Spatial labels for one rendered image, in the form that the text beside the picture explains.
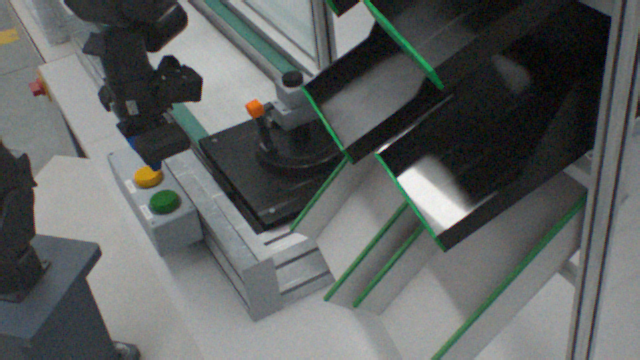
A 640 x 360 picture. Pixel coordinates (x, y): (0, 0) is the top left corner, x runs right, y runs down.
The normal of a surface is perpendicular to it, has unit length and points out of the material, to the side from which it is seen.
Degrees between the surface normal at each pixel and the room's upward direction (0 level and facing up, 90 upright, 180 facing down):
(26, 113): 0
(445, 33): 25
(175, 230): 90
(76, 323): 88
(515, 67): 90
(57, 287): 0
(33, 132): 0
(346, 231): 45
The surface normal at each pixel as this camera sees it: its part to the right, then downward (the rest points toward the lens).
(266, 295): 0.48, 0.51
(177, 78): 0.16, -0.85
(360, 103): -0.49, -0.58
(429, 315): -0.74, -0.35
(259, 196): -0.11, -0.77
